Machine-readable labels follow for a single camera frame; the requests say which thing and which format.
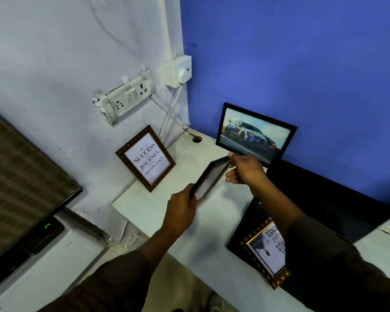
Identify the person's right hand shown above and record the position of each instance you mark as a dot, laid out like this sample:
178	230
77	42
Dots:
247	170

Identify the person's left hand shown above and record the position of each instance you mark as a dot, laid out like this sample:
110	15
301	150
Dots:
178	212

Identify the person's right thumb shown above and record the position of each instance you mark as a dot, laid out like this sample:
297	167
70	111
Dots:
236	156

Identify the person's left thumb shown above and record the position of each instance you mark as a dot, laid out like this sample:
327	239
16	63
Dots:
191	194

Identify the small black picture frame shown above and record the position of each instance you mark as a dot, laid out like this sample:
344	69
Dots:
209	178

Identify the person's right forearm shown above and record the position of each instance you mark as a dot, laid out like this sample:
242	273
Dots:
315	256

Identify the person's left forearm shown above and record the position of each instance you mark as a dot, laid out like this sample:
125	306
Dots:
123	276

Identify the black laptop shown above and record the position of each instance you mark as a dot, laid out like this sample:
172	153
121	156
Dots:
325	198

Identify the person's shoe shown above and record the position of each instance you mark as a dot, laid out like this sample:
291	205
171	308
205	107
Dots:
217	303

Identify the white appliance with green display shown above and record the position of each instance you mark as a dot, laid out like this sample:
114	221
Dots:
48	266

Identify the black flat screen monitor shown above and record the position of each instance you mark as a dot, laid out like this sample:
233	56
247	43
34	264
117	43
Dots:
22	188

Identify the black car picture frame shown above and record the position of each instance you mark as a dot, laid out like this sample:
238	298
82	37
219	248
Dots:
256	133

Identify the brown quote picture frame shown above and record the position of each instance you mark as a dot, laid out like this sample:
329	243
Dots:
145	158

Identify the ornate gold-studded picture frame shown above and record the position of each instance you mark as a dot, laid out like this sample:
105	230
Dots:
266	250

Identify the white wall switch box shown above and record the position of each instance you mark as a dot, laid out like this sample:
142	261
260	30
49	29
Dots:
177	72

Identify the white wall socket board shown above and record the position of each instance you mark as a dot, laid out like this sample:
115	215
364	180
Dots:
126	97

